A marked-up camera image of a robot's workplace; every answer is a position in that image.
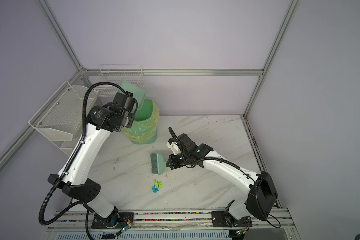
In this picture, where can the aluminium frame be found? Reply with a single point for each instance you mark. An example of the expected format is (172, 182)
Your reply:
(45, 8)

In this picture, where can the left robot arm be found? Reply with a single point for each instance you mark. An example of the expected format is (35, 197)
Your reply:
(73, 178)

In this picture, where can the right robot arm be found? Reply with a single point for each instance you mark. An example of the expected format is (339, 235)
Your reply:
(259, 188)

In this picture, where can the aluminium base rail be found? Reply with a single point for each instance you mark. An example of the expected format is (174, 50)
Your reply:
(175, 225)

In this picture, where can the green plastic dustpan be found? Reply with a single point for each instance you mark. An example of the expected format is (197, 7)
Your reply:
(138, 93)

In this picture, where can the upper white mesh shelf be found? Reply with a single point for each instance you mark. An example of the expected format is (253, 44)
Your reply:
(60, 117)

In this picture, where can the green hand brush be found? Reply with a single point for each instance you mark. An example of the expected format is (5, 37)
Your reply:
(157, 163)

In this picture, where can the yellow bin liner bag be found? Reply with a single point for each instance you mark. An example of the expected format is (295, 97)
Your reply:
(144, 127)

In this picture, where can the white mesh shelf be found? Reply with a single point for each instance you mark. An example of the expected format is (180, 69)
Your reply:
(60, 117)
(68, 146)

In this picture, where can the lower white mesh shelf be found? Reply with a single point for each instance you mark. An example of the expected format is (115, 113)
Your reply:
(68, 146)

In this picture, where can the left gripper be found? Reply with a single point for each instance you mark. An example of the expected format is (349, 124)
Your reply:
(131, 118)

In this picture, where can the blue green scraps front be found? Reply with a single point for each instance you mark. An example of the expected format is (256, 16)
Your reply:
(157, 185)

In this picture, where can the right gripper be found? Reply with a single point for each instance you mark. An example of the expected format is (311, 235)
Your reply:
(172, 165)

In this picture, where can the white wire basket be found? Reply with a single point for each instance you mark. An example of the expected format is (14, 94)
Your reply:
(116, 73)

